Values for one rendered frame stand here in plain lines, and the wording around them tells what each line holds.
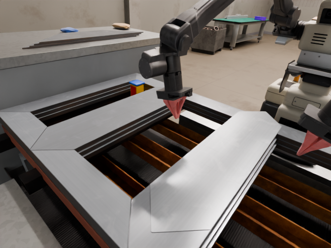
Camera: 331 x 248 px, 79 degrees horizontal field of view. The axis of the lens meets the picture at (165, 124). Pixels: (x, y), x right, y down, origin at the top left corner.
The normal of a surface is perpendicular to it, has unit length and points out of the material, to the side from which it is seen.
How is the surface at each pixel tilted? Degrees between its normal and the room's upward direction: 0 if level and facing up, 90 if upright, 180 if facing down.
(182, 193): 0
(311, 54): 90
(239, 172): 0
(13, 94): 90
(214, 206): 0
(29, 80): 90
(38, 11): 90
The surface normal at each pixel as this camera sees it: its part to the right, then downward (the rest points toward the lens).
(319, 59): -0.67, 0.36
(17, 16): 0.74, 0.39
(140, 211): 0.05, -0.85
